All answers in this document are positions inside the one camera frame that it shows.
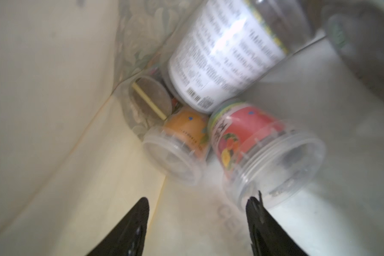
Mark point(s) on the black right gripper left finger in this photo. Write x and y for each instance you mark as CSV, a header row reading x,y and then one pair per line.
x,y
127,238

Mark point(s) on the red green label jar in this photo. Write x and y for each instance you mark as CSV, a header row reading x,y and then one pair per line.
x,y
262,156

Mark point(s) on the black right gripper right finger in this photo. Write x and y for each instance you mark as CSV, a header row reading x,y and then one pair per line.
x,y
268,238

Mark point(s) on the yellow stripe lid jar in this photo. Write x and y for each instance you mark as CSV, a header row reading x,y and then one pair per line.
x,y
151,98

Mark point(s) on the cream canvas tote bag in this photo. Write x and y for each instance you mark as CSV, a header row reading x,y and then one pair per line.
x,y
71,167

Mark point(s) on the grey label seed jar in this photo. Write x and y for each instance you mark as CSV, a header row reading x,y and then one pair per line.
x,y
227,46

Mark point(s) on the small clear orange jar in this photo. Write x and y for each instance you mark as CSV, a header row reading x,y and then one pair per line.
x,y
179,148

